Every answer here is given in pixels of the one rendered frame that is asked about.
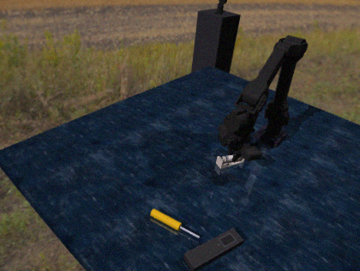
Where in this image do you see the yellow-handled screwdriver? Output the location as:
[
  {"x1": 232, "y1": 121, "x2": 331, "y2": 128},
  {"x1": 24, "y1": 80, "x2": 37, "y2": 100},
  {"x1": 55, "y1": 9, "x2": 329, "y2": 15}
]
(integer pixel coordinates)
[{"x1": 150, "y1": 209, "x2": 200, "y2": 238}]

